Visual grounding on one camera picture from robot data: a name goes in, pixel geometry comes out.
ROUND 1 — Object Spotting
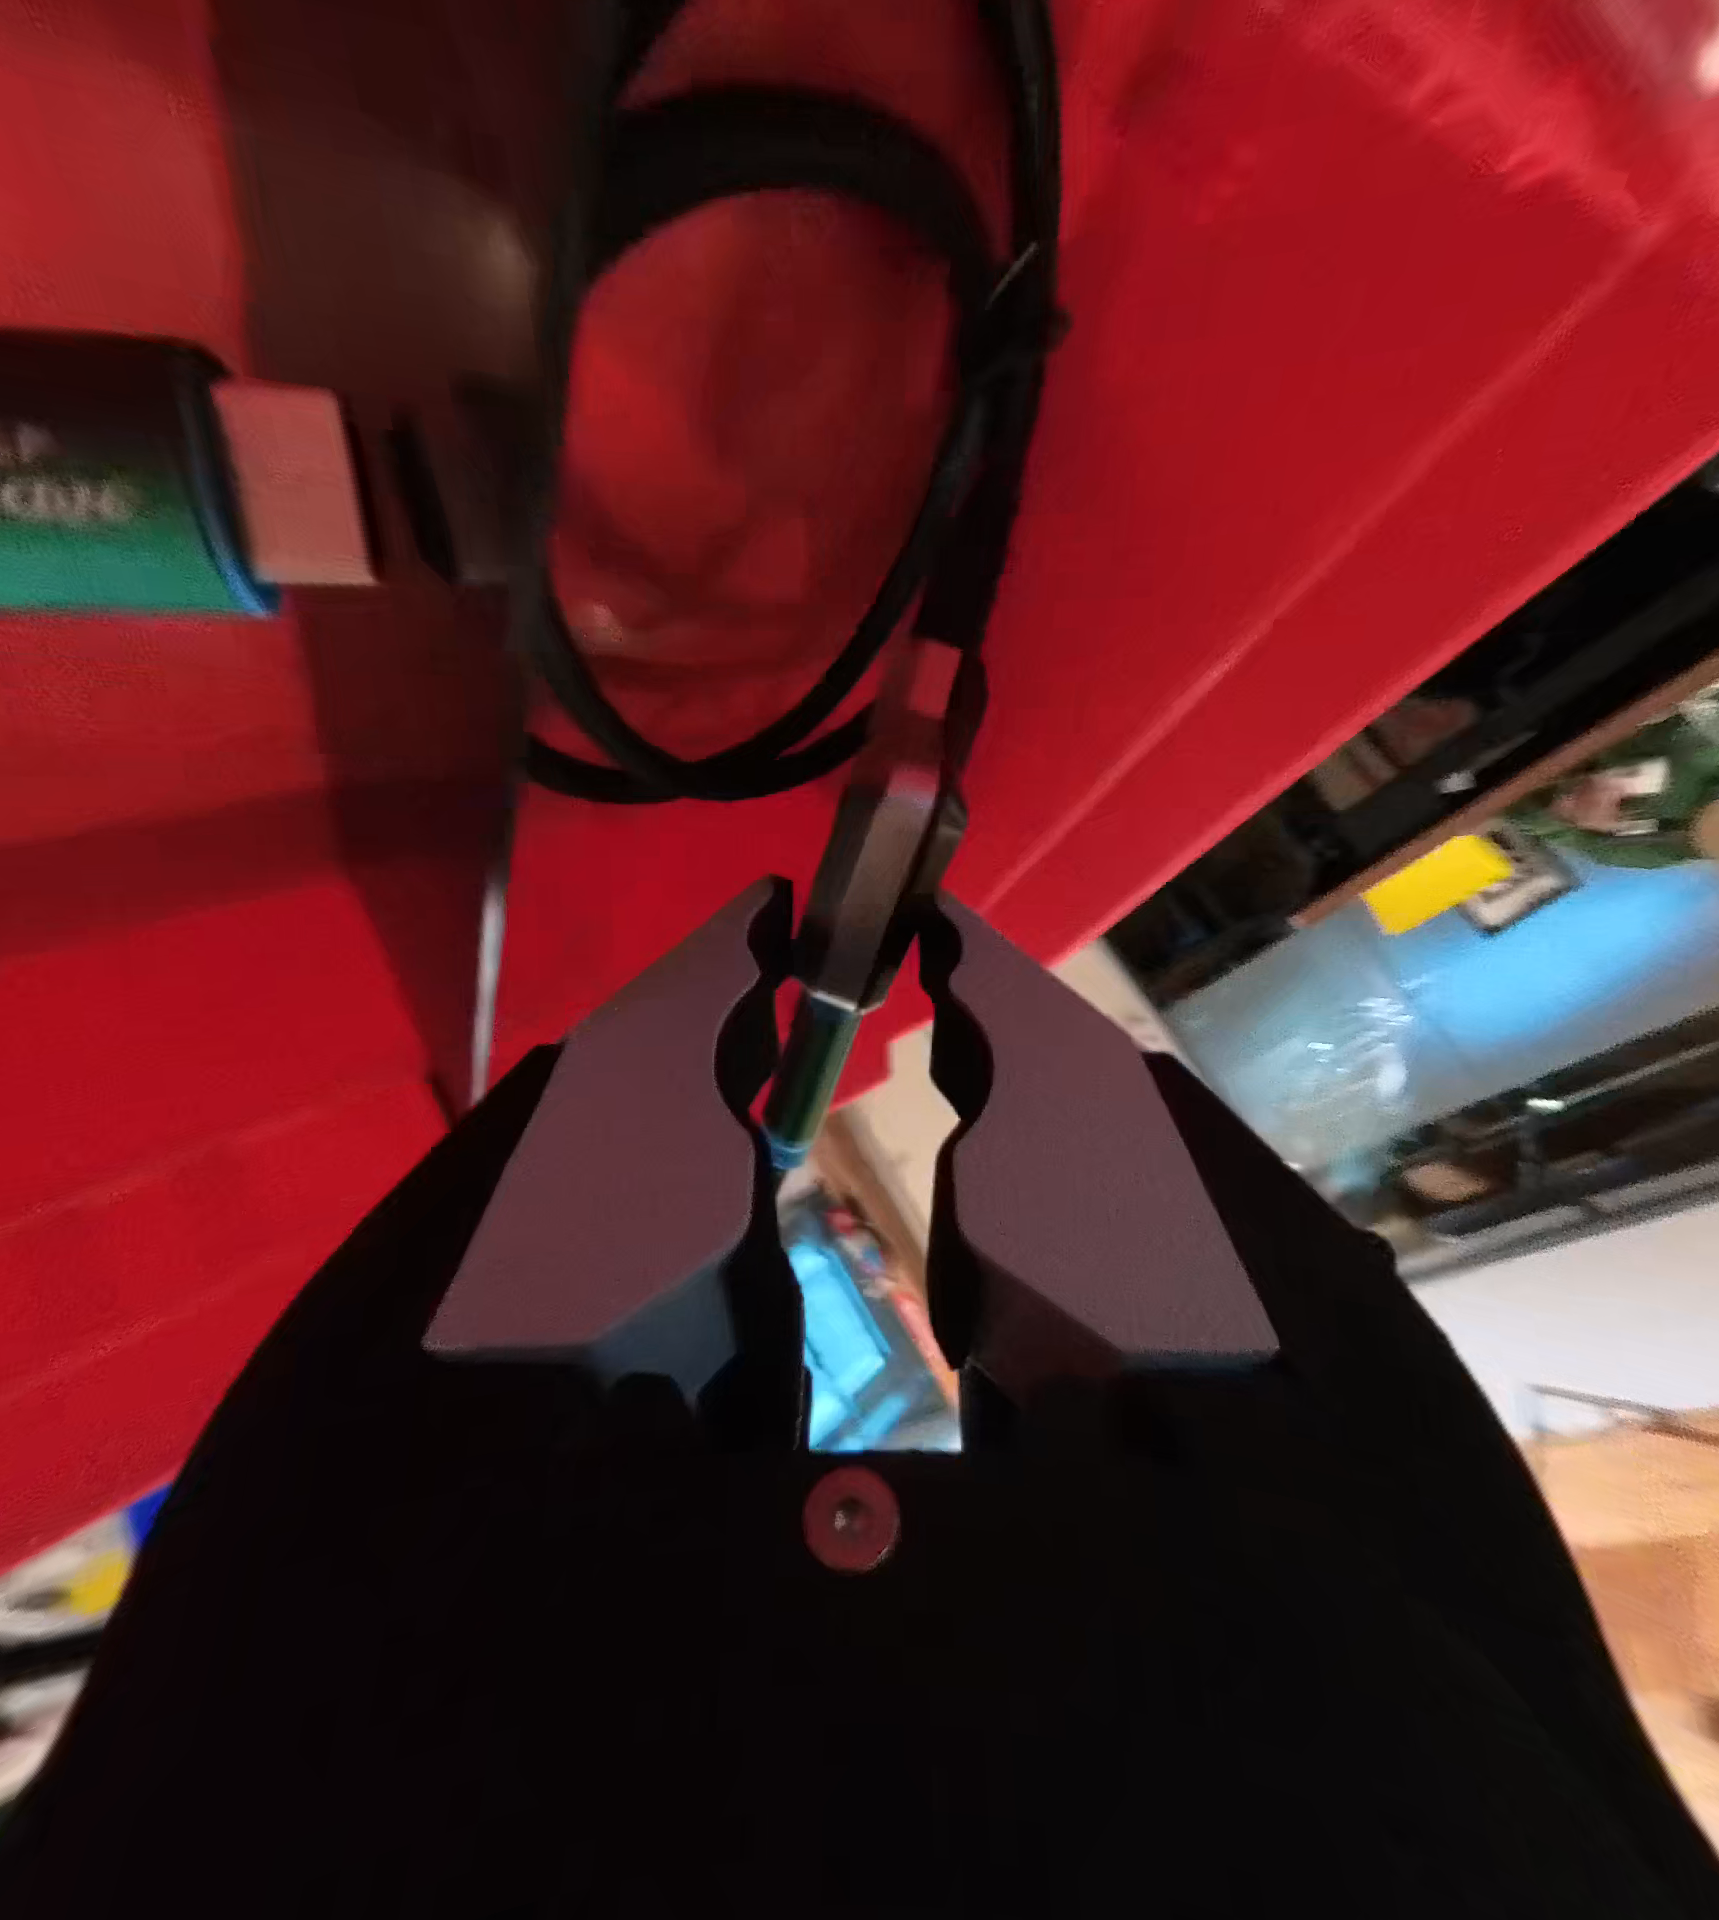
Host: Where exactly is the small yellow bin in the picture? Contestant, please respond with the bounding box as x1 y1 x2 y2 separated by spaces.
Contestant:
1361 836 1514 935

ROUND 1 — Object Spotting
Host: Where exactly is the red storage bin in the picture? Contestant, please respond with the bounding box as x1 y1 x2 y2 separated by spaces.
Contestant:
0 0 1719 1628

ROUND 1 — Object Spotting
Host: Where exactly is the glass partition window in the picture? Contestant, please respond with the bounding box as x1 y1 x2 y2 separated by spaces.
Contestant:
1159 854 1719 1202

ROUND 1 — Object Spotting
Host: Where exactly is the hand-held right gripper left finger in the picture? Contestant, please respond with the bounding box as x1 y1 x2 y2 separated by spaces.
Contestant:
422 872 793 1375

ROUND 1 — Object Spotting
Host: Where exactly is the long brown-edged table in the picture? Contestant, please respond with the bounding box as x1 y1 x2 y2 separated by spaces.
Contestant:
1295 592 1719 928

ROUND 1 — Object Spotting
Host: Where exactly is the framed marker tag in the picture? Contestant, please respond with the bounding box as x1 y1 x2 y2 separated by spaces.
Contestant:
1458 840 1581 935

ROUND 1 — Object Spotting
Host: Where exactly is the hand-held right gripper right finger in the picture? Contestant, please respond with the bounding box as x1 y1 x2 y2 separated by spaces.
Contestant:
916 893 1280 1385

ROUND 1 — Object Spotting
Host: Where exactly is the grey adapter hub braided cable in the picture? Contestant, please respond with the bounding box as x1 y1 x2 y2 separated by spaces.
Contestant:
522 0 1073 1014

